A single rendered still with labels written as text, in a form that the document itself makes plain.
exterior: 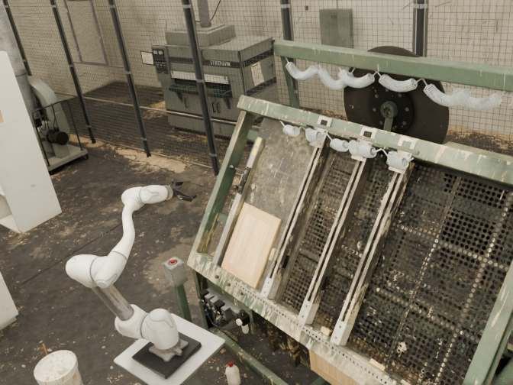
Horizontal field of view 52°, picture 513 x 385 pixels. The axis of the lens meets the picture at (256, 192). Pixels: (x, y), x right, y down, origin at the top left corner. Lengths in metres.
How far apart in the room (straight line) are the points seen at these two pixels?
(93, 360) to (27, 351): 0.66
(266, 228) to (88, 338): 2.11
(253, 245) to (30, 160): 3.83
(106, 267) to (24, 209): 4.11
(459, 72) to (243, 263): 1.79
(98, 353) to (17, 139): 2.94
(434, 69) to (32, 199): 5.09
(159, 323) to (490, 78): 2.26
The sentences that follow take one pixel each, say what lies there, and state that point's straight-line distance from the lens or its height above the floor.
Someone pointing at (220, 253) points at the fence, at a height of 0.97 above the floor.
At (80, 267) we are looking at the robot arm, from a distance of 2.91.
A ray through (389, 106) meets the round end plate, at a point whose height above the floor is 1.88.
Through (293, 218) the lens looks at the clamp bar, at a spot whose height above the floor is 1.36.
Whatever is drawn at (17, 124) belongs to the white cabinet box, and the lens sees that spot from 6.62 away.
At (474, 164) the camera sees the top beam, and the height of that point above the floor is 1.87.
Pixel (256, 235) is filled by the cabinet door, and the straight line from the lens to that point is 3.54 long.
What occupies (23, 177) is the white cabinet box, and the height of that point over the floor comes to 0.65.
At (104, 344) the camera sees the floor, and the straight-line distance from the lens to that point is 4.80.
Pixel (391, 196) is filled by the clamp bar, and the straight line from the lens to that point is 2.94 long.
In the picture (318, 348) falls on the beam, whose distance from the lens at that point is 3.12.
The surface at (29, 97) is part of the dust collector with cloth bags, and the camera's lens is 8.60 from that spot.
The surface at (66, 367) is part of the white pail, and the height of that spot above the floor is 0.36.
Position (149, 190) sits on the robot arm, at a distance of 3.07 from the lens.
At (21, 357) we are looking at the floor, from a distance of 5.04.
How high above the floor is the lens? 3.06
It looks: 28 degrees down
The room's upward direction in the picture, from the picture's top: 8 degrees counter-clockwise
